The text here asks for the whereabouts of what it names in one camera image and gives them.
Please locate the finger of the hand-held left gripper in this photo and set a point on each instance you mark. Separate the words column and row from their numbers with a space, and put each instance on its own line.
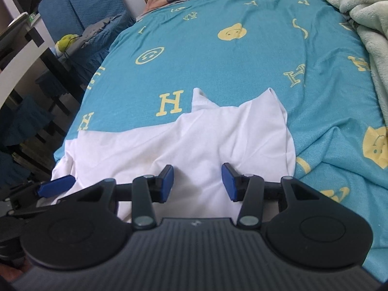
column 57, row 185

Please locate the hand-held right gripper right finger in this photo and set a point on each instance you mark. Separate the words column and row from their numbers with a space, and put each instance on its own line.
column 229, row 182

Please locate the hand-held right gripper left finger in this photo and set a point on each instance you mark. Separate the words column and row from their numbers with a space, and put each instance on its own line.
column 166, row 183

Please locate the white t-shirt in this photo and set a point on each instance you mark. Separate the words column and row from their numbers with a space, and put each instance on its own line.
column 212, row 133

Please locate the teal printed bed sheet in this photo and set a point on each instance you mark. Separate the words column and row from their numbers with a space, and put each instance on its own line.
column 212, row 51

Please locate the white desk with black legs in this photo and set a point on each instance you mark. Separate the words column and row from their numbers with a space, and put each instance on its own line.
column 30, row 51

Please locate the grey cloth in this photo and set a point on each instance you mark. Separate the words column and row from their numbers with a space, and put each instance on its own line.
column 100, row 25

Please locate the pale green fleece blanket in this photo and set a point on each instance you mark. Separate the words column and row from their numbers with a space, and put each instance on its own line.
column 363, row 3

